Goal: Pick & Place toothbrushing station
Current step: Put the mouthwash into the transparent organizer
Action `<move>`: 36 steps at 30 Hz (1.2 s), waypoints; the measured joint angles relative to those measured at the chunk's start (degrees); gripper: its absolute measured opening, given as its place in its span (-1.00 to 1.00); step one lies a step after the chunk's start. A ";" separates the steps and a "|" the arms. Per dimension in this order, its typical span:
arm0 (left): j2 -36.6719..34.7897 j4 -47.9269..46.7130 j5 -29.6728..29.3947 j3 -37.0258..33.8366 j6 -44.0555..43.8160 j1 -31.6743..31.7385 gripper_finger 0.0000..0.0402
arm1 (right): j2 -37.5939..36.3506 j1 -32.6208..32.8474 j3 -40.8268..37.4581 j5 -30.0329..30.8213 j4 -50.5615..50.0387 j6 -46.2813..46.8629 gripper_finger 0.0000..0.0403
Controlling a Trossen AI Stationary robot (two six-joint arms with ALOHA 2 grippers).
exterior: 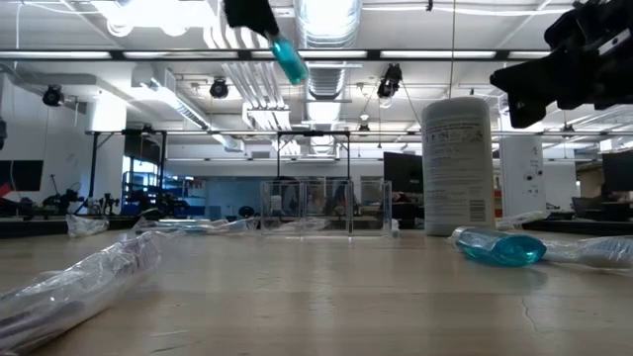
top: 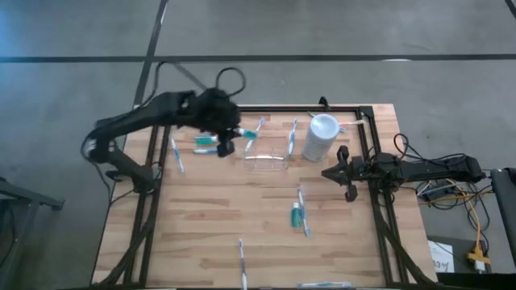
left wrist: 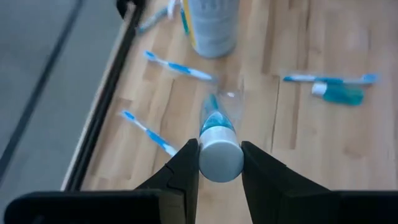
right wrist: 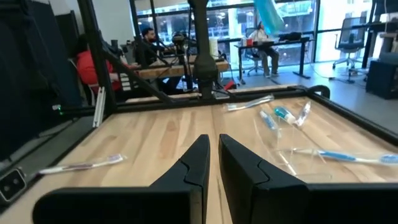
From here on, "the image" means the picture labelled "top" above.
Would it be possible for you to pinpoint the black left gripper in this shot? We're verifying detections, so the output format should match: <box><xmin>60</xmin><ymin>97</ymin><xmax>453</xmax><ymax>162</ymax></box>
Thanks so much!
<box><xmin>193</xmin><ymin>88</ymin><xmax>243</xmax><ymax>159</ymax></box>

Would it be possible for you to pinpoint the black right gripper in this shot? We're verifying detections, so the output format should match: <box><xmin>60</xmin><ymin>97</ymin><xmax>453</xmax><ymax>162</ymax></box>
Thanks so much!
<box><xmin>321</xmin><ymin>144</ymin><xmax>380</xmax><ymax>203</ymax></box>

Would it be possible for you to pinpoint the white plastic cup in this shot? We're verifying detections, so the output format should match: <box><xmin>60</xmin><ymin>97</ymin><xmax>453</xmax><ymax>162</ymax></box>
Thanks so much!
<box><xmin>302</xmin><ymin>113</ymin><xmax>341</xmax><ymax>163</ymax></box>

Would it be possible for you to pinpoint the clear plastic organizer tray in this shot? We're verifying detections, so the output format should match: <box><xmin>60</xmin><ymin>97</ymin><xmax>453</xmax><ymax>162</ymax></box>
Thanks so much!
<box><xmin>242</xmin><ymin>145</ymin><xmax>289</xmax><ymax>171</ymax></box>

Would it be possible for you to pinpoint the grey blue toothbrush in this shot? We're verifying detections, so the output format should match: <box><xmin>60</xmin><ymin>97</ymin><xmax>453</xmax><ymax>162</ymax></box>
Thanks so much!
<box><xmin>306</xmin><ymin>111</ymin><xmax>347</xmax><ymax>134</ymax></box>

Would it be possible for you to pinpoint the black power strip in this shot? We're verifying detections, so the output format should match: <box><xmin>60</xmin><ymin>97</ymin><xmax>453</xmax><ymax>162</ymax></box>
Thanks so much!
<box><xmin>418</xmin><ymin>185</ymin><xmax>448</xmax><ymax>202</ymax></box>

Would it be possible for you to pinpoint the toothbrush in flat package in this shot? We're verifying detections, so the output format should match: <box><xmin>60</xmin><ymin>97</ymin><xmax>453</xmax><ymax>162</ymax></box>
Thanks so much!
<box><xmin>297</xmin><ymin>280</ymin><xmax>354</xmax><ymax>289</ymax></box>

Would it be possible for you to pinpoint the white paper sheet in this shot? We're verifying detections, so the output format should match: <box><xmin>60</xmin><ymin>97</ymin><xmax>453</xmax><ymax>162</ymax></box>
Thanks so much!
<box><xmin>427</xmin><ymin>240</ymin><xmax>456</xmax><ymax>274</ymax></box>

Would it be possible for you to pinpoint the purple white wrapped toothbrush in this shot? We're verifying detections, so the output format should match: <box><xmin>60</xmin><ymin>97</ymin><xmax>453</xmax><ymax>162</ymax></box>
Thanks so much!
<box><xmin>237</xmin><ymin>238</ymin><xmax>248</xmax><ymax>290</ymax></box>

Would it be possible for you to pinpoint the black floor mat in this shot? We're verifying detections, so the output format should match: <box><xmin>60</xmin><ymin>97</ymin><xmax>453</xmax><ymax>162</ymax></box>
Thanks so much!
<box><xmin>426</xmin><ymin>234</ymin><xmax>493</xmax><ymax>275</ymax></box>

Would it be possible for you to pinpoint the yellow plug splitter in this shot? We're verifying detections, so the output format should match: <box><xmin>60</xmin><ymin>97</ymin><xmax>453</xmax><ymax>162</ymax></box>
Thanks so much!
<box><xmin>467</xmin><ymin>248</ymin><xmax>492</xmax><ymax>265</ymax></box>

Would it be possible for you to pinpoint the black equipment case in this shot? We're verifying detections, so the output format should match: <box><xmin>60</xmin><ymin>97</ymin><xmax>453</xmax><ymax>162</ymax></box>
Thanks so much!
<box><xmin>489</xmin><ymin>167</ymin><xmax>516</xmax><ymax>275</ymax></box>

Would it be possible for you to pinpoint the black box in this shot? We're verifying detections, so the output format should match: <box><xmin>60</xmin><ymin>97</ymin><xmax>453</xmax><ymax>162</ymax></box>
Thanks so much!
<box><xmin>437</xmin><ymin>272</ymin><xmax>516</xmax><ymax>290</ymax></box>

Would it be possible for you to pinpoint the black metal stand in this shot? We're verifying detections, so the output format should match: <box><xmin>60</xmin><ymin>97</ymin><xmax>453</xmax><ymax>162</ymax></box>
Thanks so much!
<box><xmin>0</xmin><ymin>176</ymin><xmax>65</xmax><ymax>289</ymax></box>

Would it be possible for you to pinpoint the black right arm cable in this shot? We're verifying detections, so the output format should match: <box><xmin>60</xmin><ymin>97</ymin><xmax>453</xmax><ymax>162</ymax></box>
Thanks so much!
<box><xmin>393</xmin><ymin>132</ymin><xmax>468</xmax><ymax>162</ymax></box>

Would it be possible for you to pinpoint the black aluminium table frame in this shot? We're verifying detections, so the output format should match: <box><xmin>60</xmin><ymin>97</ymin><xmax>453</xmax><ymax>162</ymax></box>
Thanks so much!
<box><xmin>91</xmin><ymin>105</ymin><xmax>443</xmax><ymax>289</ymax></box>

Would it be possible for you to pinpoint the black floor cable bundle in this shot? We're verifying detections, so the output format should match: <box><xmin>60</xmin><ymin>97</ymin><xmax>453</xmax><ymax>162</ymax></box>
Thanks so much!
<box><xmin>414</xmin><ymin>176</ymin><xmax>495</xmax><ymax>251</ymax></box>

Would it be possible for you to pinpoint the grey floor cable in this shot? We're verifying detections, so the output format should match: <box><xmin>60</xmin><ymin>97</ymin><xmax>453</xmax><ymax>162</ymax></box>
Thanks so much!
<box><xmin>417</xmin><ymin>179</ymin><xmax>493</xmax><ymax>197</ymax></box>

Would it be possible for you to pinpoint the yellow floor cable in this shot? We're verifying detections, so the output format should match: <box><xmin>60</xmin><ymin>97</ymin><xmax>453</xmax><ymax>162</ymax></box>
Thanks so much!
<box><xmin>418</xmin><ymin>179</ymin><xmax>495</xmax><ymax>259</ymax></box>

